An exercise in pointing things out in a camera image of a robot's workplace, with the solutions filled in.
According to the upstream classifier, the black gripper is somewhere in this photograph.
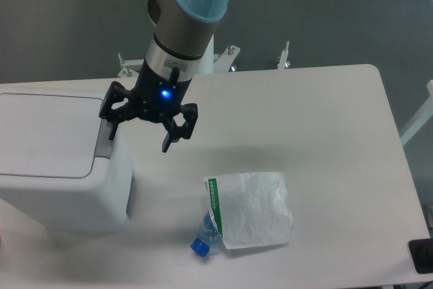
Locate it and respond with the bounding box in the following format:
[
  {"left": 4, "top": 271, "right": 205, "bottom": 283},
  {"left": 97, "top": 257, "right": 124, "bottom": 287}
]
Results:
[{"left": 99, "top": 62, "right": 198, "bottom": 153}]

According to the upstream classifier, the white push-top trash can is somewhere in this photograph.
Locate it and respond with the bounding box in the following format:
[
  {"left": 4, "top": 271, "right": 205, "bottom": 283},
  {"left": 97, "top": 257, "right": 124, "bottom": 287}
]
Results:
[{"left": 1, "top": 85, "right": 135, "bottom": 232}]

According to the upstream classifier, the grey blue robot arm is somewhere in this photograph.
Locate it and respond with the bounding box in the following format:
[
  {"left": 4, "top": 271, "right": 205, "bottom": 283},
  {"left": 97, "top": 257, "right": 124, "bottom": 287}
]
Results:
[{"left": 99, "top": 0, "right": 229, "bottom": 152}]

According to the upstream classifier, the white green paper bag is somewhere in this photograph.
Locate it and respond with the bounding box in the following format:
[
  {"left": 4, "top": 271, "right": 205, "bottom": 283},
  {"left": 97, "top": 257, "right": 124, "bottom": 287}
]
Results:
[{"left": 204, "top": 171, "right": 293, "bottom": 250}]

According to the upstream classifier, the crushed blue-capped plastic bottle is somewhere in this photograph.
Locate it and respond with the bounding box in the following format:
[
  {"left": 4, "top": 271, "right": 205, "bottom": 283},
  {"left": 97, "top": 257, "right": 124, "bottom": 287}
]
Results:
[{"left": 190, "top": 213, "right": 223, "bottom": 259}]

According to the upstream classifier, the black device at table edge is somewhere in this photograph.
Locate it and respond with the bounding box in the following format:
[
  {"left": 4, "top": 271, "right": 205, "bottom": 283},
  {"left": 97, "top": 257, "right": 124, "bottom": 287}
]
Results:
[{"left": 408, "top": 238, "right": 433, "bottom": 274}]

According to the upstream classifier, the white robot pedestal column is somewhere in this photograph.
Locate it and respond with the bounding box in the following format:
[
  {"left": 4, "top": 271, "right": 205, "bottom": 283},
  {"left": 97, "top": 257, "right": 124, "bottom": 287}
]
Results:
[{"left": 196, "top": 35, "right": 214, "bottom": 74}]

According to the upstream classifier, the white pedestal base frame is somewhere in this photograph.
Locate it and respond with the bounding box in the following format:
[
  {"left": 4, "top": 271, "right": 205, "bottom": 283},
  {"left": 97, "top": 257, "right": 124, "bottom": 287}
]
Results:
[{"left": 117, "top": 41, "right": 291, "bottom": 78}]

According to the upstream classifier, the white frame at right edge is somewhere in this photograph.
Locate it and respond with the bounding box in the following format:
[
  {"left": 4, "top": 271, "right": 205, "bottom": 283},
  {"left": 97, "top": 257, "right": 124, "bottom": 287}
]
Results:
[{"left": 399, "top": 80, "right": 432, "bottom": 146}]

